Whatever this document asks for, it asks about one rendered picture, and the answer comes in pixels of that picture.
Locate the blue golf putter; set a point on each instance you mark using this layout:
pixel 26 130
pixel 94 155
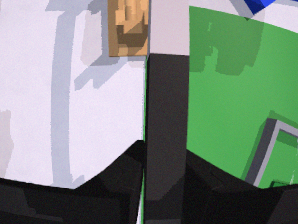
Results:
pixel 258 5

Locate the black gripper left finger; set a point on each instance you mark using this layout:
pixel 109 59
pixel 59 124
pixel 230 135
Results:
pixel 111 197

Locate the green flat mat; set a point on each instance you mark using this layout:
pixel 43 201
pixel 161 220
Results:
pixel 240 72

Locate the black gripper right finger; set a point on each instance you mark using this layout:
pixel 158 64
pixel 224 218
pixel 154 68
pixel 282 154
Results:
pixel 213 196

